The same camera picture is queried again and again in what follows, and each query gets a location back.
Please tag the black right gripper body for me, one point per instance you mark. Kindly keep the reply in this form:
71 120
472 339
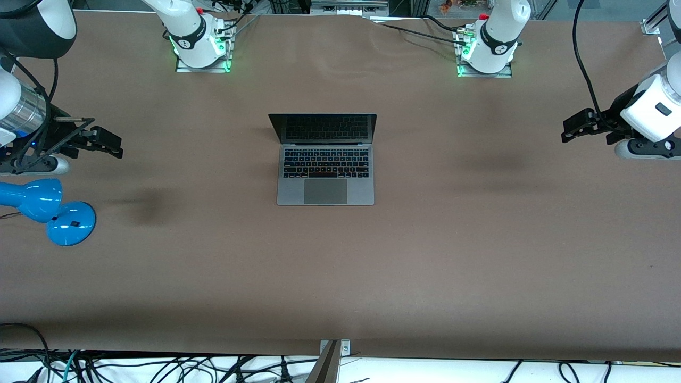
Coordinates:
57 135

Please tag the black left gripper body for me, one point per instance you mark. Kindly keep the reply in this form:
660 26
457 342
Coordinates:
612 120

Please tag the grey laptop with black keyboard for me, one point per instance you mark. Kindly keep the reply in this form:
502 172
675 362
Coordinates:
325 191

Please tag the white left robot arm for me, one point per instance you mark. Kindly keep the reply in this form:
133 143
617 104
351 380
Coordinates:
497 42

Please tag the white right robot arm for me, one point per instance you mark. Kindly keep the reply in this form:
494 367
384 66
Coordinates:
191 42

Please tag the blue desk lamp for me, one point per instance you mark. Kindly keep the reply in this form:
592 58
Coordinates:
69 223

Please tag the grey electronics box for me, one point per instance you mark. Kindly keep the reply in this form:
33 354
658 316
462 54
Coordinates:
348 7

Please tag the aluminium frame profile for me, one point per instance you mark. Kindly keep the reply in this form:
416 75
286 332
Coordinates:
653 24

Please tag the silver table edge bracket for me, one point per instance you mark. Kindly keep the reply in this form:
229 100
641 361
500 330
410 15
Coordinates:
345 348

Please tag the dark metal post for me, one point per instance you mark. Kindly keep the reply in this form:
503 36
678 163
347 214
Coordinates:
325 369

